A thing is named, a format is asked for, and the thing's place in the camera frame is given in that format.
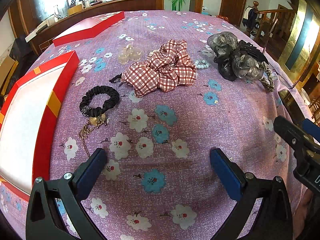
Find leopard print hair tie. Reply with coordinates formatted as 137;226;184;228
259;61;275;93

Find black claw hair clip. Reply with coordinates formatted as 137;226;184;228
238;40;269;64

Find pale green bead bracelet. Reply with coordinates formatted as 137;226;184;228
194;58;211;70

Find grey organza scrunchie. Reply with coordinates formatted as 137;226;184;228
207;31;268;81

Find red plaid scrunchie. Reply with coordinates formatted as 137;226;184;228
121;40;197;98

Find clear plastic hair claw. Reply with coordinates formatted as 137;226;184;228
118;42;143;64

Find red open gift box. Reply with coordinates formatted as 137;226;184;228
1;50;80;201

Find black satin scrunchie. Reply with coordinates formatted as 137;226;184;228
79;86;120;117

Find wooden stair railing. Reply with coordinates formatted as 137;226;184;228
251;1;296;57

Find purple floral tablecloth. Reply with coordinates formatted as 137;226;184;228
0;10;313;240

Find wooden sideboard counter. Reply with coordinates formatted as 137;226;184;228
29;0;164;55

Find red box lid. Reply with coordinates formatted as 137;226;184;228
53;11;125;47

